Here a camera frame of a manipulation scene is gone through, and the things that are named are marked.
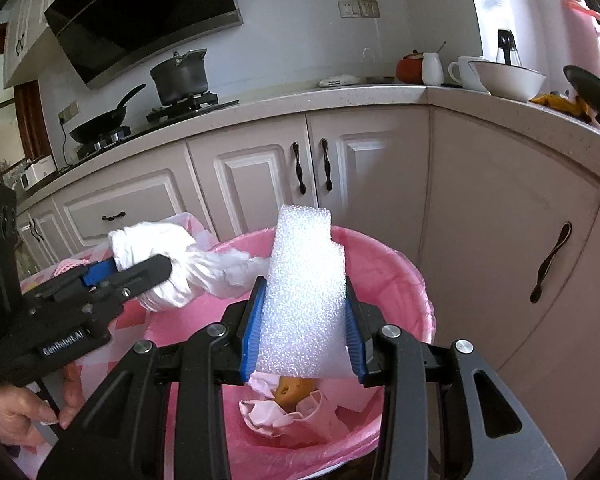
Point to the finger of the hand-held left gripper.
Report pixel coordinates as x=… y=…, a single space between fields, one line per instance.
x=140 y=275
x=99 y=272

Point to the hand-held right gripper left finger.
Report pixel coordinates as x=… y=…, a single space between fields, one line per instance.
x=252 y=340

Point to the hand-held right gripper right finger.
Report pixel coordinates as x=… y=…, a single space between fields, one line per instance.
x=356 y=340

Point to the white plastic bag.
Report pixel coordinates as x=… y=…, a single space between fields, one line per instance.
x=180 y=250

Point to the pink lined waste bin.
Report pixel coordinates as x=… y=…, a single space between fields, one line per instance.
x=405 y=310

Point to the white foam block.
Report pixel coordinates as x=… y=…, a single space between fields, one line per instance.
x=305 y=285

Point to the pale pink paper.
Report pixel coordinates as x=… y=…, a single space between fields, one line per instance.
x=280 y=417

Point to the person's left hand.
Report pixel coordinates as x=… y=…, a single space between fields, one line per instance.
x=15 y=410

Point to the pink checked tablecloth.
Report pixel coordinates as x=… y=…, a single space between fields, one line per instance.
x=125 y=330

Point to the white cabinet drawer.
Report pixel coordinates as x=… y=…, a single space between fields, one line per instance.
x=125 y=200

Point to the white rice cooker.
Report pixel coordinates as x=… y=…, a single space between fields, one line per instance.
x=37 y=172

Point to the wooden framed glass door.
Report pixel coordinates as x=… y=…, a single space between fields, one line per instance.
x=0 y=125

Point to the black wok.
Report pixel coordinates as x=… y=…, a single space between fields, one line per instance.
x=97 y=127

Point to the black gas stove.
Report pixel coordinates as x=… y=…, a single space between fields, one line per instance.
x=180 y=105

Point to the white lower kitchen cabinets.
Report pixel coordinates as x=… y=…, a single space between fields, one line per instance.
x=480 y=210

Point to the black lidded stock pot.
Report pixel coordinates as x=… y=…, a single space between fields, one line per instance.
x=180 y=80

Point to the white upper cabinet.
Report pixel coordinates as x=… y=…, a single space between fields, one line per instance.
x=27 y=30

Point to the white packet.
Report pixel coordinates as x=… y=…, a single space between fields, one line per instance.
x=339 y=81

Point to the black range hood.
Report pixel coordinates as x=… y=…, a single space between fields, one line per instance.
x=140 y=10

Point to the red teapot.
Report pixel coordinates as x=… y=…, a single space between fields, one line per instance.
x=410 y=69

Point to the white pitcher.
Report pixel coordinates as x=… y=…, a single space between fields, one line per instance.
x=432 y=71

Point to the white mug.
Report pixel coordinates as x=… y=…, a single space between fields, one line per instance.
x=461 y=74

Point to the white bowl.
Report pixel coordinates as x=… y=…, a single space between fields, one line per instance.
x=510 y=82

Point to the yellow fruit peel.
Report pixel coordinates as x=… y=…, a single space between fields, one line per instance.
x=562 y=105

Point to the black capped oil bottle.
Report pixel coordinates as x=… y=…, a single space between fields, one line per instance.
x=506 y=45

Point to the black pan lid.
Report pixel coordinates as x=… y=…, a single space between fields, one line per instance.
x=595 y=92

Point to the pink thermos jug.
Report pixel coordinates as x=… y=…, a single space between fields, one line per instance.
x=580 y=30

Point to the double wall outlet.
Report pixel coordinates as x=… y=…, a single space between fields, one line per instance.
x=358 y=9

